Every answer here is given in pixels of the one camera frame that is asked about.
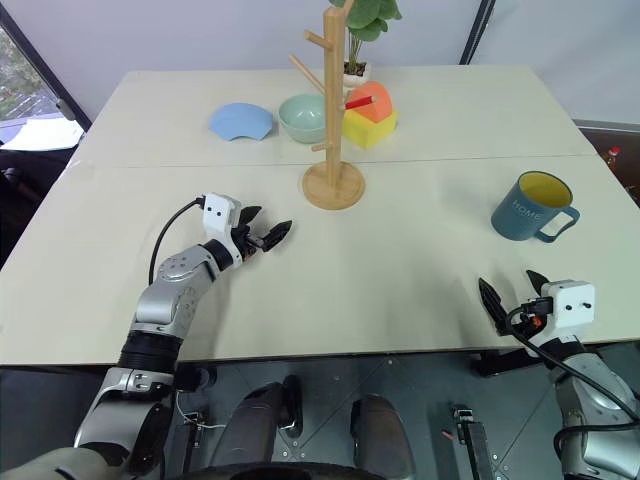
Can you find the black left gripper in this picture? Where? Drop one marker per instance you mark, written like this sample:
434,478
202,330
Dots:
246,242

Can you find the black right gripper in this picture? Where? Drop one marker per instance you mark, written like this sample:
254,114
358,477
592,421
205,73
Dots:
525,320

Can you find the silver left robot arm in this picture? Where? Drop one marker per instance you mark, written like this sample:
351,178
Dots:
170,295

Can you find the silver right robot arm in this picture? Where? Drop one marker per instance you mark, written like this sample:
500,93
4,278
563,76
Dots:
595,390

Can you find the wooden mug tree stand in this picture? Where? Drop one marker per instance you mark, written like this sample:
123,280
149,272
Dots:
334,125

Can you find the blue mug yellow inside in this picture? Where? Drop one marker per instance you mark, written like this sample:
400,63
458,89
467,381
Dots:
520,212

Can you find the blue fan-shaped plate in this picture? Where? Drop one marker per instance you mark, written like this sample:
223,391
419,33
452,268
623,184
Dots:
240,120

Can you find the light green bowl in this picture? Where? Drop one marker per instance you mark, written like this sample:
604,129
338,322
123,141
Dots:
300,120

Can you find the yellow block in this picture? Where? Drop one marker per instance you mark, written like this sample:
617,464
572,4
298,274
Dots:
370,131

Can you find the black floor stand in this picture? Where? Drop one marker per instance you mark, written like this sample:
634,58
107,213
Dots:
472,445

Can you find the orange rounded block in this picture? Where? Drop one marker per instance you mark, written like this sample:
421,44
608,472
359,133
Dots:
377,107

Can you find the bottle with red cap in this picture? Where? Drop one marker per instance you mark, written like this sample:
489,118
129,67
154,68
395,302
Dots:
613,157

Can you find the white plant pot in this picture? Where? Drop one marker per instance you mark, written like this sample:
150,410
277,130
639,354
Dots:
356,75

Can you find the dark brown side furniture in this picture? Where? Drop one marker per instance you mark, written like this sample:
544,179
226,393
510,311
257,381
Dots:
617,135

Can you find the dark rounded robot leg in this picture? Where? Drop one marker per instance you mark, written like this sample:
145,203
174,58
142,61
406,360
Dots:
380,435
260,425

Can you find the green leafy plant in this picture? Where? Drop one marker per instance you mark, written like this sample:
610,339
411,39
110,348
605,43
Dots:
372,15

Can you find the white papers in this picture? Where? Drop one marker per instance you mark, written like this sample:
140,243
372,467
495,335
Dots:
42,134

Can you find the black slanted pole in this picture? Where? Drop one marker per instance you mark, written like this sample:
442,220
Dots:
475,30

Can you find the grey robot body shell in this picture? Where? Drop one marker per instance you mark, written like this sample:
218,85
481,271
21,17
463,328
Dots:
50,462

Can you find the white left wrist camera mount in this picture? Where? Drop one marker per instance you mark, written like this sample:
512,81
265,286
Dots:
218,212

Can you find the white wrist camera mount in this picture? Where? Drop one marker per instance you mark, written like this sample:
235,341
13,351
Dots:
570,302
218,212

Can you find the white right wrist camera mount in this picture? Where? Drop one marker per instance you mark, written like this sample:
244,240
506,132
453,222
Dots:
570,302

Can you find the black table bracket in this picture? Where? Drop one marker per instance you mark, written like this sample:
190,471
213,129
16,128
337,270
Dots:
500,364

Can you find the black window frame bar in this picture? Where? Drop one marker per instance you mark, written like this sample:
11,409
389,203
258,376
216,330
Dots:
47,70

